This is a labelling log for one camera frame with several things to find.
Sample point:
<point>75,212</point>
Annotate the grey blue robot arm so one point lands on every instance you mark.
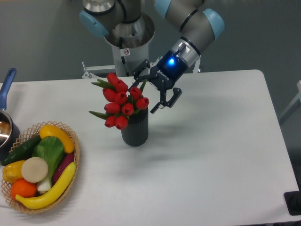
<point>198,28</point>

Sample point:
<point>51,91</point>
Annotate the yellow bell pepper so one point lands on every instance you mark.
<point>13,171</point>

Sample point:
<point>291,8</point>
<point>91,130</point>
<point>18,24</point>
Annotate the orange fruit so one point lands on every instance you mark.
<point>23,188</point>

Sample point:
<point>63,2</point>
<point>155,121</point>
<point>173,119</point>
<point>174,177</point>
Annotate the dark green cucumber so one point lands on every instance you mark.
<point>23,151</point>

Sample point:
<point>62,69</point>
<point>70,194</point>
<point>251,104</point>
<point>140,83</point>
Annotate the dark grey ribbed vase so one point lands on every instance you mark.
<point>137,131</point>

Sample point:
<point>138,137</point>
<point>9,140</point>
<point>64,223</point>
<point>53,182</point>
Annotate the green bok choy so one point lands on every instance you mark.
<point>51,150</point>

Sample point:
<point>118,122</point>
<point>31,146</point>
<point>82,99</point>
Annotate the beige round disc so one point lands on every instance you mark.
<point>34,169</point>

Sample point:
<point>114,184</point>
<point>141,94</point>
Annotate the red tulip bouquet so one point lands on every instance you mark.
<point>124,103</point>

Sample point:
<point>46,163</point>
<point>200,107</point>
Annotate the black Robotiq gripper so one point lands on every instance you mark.
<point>163,77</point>

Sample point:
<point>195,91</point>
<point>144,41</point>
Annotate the yellow squash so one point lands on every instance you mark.
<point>54,131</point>

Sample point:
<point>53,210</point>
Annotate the purple eggplant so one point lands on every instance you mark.
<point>64,163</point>

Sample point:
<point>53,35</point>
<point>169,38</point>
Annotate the black device at table edge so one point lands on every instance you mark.
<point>293,202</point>

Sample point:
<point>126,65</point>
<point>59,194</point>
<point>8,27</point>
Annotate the blue handled saucepan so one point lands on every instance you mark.
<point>9,132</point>

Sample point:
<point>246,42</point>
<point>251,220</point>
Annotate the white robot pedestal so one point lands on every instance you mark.
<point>130,44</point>

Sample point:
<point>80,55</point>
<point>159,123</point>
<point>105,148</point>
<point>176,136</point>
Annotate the woven wicker basket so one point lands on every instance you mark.
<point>30,133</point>

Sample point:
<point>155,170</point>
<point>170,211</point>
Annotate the yellow banana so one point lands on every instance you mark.
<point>56,191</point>

